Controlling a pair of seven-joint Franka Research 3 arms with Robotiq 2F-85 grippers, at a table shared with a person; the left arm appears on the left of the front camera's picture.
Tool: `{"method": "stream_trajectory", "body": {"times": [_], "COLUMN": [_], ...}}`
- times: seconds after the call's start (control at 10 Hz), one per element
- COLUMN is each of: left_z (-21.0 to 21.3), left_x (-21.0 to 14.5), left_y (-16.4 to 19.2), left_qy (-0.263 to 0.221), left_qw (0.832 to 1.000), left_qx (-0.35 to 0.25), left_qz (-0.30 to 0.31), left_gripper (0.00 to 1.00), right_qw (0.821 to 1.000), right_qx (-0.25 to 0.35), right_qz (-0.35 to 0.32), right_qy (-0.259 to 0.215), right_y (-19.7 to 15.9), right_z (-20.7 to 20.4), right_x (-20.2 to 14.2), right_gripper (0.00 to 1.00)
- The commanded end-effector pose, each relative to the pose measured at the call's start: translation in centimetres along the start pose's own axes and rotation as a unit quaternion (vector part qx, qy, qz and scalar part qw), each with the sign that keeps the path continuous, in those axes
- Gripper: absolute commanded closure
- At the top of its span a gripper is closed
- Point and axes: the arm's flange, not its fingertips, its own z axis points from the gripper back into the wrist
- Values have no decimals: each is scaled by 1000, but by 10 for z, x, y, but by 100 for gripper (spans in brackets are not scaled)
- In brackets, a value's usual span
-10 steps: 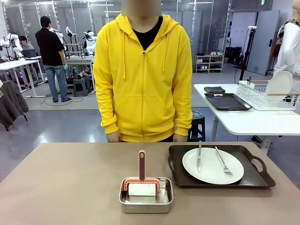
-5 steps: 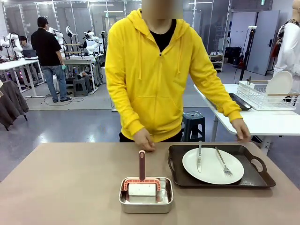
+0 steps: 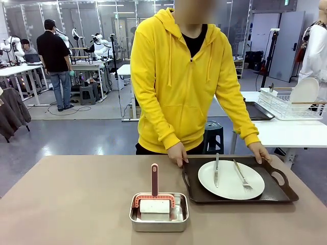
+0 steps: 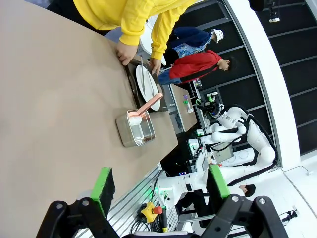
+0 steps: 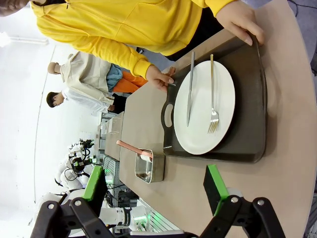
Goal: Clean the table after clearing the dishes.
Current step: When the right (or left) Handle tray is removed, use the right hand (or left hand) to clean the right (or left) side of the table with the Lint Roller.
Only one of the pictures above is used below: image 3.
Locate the person's left hand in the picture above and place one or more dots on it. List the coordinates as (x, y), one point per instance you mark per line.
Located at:
(259, 150)

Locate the person's right hand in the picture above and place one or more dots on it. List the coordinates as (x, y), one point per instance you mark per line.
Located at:
(177, 153)

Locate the dark brown serving tray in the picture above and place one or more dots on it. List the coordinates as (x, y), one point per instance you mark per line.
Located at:
(258, 111)
(273, 189)

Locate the white round plate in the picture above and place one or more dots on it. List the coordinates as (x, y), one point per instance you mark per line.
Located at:
(230, 182)
(305, 92)

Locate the person's left forearm yellow sleeve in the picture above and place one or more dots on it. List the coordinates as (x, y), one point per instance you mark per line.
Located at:
(246, 127)

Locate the person's right forearm yellow sleeve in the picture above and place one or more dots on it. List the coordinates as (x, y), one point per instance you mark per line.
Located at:
(163, 127)

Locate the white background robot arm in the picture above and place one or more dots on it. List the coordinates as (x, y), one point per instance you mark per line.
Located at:
(74, 33)
(15, 48)
(101, 48)
(65, 40)

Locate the white side table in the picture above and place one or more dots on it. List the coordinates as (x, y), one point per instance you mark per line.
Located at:
(281, 135)

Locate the silver fork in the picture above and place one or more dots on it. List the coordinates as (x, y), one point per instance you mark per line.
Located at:
(240, 171)

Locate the dark plastic stool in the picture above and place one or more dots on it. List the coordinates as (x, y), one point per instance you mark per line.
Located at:
(213, 137)

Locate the silver table knife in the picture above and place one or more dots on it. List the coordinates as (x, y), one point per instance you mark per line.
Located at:
(216, 176)

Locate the silver metal pan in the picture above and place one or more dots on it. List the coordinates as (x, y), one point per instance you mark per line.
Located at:
(158, 225)

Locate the person in yellow hoodie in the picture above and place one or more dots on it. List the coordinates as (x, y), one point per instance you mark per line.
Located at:
(166, 76)

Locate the white shoe shelf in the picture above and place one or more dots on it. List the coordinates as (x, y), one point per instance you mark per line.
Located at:
(239, 66)

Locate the black bags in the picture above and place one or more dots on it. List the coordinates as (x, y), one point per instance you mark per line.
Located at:
(254, 60)

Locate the white standing desk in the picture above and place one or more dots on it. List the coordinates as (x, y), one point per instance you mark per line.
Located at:
(125, 69)

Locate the black light stand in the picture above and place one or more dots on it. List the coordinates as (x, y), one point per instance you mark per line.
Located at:
(273, 51)

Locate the grey plastic stool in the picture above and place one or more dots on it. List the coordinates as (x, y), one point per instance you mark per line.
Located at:
(88, 94)

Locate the person in black shirt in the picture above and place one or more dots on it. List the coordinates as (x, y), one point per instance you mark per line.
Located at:
(52, 53)

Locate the grey jacket on chair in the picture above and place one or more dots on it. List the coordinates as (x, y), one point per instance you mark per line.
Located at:
(11, 112)

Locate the grey laptop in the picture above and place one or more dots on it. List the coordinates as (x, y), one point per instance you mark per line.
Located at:
(32, 58)

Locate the long white workbench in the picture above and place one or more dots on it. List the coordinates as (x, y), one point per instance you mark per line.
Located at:
(18, 70)

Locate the seated person in grey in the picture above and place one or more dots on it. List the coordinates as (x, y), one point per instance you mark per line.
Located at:
(29, 48)

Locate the black camera tripod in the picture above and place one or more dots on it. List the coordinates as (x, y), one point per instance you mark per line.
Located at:
(114, 58)

